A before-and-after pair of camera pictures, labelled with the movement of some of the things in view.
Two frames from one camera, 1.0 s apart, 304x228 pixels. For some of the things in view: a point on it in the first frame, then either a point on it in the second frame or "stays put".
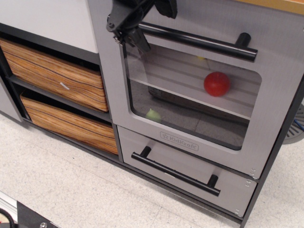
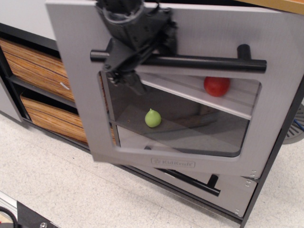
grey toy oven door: [221, 108] -> [275, 34]
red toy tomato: [217, 84] stays put
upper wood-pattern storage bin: [55, 74] stays put
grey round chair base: [296, 133] stays put
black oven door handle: [240, 50] -> [243, 62]
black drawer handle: [211, 187] stays put
